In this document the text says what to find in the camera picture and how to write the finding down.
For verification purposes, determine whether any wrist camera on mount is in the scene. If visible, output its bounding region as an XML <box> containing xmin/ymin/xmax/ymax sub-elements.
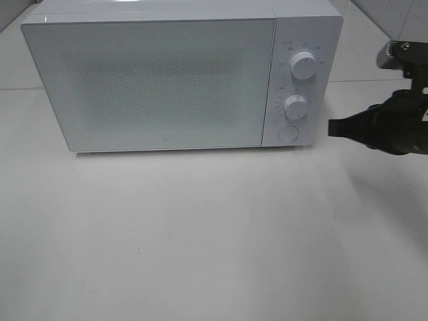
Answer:
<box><xmin>377</xmin><ymin>41</ymin><xmax>427</xmax><ymax>94</ymax></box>

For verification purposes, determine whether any white microwave oven body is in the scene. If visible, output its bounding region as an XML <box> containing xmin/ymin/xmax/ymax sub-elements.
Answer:
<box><xmin>21</xmin><ymin>1</ymin><xmax>343</xmax><ymax>148</ymax></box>

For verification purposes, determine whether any round white door button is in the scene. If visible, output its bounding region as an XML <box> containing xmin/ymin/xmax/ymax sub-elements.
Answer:
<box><xmin>278</xmin><ymin>126</ymin><xmax>299</xmax><ymax>142</ymax></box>

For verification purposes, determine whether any white microwave knob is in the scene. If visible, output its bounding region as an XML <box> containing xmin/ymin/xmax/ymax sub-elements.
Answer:
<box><xmin>284</xmin><ymin>94</ymin><xmax>309</xmax><ymax>120</ymax></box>
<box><xmin>289</xmin><ymin>50</ymin><xmax>318</xmax><ymax>80</ymax></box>

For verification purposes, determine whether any white microwave door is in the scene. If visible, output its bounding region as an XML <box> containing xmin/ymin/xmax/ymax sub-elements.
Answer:
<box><xmin>22</xmin><ymin>19</ymin><xmax>275</xmax><ymax>152</ymax></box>

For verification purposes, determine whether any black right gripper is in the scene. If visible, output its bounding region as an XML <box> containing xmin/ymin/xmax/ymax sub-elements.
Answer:
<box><xmin>328</xmin><ymin>90</ymin><xmax>427</xmax><ymax>156</ymax></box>

